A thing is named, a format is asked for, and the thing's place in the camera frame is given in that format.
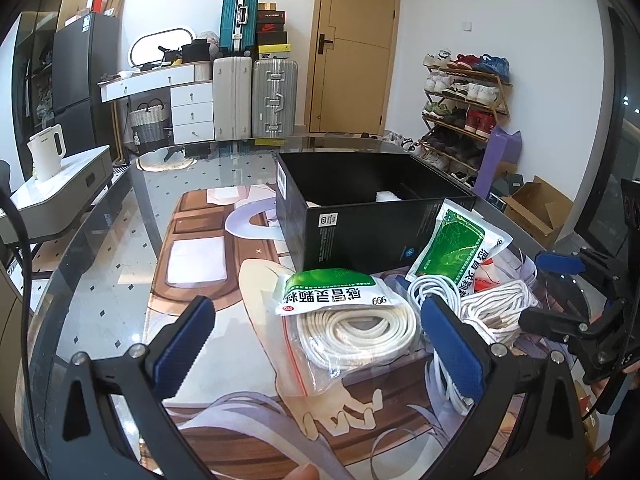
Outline patterned floor rug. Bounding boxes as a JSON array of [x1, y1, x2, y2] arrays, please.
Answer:
[[135, 147, 197, 172]]

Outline black bag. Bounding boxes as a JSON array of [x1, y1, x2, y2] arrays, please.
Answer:
[[181, 40, 211, 63]]

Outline purple yoga mat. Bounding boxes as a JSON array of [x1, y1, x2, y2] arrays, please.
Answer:
[[475, 127, 522, 197]]

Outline white sneakers pile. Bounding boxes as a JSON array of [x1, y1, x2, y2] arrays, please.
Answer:
[[382, 130, 426, 157]]

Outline black cardboard box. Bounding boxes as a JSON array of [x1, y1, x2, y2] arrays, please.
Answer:
[[275, 151, 477, 277]]

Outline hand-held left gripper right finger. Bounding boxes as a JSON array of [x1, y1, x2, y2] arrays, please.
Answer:
[[420, 295, 588, 480]]

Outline woven basket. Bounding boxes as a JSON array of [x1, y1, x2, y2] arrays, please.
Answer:
[[130, 101, 171, 145]]

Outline black cable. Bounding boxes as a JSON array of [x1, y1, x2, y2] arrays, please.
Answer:
[[0, 187, 32, 366]]

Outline bagged white rope bundle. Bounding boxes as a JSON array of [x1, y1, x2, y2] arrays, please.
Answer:
[[457, 280, 541, 346]]

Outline white cable coil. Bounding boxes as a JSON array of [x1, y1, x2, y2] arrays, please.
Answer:
[[407, 274, 481, 416]]

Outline dark green box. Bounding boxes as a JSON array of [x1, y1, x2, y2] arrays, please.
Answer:
[[487, 175, 524, 209]]

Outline dark glass cabinet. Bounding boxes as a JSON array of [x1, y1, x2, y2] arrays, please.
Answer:
[[12, 10, 61, 151]]

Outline white side cabinet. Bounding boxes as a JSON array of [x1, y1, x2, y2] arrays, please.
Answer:
[[0, 145, 115, 247]]

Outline printed cartoon table mat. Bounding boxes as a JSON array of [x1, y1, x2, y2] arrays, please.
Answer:
[[150, 185, 601, 480]]

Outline zip bag with white rope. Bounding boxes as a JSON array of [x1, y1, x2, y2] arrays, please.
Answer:
[[277, 305, 431, 399]]

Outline green white medicine packet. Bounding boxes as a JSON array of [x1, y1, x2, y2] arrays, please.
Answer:
[[274, 269, 396, 317], [405, 199, 513, 286]]

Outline oval mirror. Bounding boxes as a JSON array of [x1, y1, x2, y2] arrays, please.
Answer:
[[129, 29, 200, 72]]

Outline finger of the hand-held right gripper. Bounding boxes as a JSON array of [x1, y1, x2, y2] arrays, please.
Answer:
[[534, 247, 628, 302], [518, 300, 628, 347]]

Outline black red shoe box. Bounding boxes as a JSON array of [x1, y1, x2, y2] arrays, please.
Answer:
[[257, 10, 287, 33]]

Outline wooden shoe rack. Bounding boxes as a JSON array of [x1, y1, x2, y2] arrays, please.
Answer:
[[420, 52, 513, 181]]

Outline white electric kettle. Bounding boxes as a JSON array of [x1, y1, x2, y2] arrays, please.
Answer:
[[26, 124, 67, 183]]

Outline wooden door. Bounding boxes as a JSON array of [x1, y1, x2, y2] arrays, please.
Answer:
[[305, 0, 403, 136]]

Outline white suitcase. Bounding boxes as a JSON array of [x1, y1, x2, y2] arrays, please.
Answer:
[[212, 56, 253, 140]]

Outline teal suitcase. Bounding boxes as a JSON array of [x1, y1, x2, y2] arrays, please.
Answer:
[[220, 0, 261, 57]]

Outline black refrigerator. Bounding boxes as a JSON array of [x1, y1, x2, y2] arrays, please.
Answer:
[[52, 12, 123, 161]]

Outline brown cardboard box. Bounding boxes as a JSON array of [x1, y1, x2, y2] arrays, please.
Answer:
[[502, 176, 573, 249]]

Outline white vanity desk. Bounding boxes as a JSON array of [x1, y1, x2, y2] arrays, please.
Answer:
[[99, 64, 216, 145]]

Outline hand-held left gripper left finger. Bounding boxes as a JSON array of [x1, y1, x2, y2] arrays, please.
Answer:
[[62, 295, 218, 480]]

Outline silver suitcase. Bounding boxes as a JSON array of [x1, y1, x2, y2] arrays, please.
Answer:
[[251, 59, 299, 138]]

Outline person's left hand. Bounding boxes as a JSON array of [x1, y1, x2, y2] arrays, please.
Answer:
[[276, 462, 321, 480]]

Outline red white glue packet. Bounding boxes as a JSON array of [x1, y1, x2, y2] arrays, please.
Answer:
[[470, 255, 508, 293]]

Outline rows of assorted shoes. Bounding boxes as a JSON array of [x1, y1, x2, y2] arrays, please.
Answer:
[[421, 50, 512, 181]]

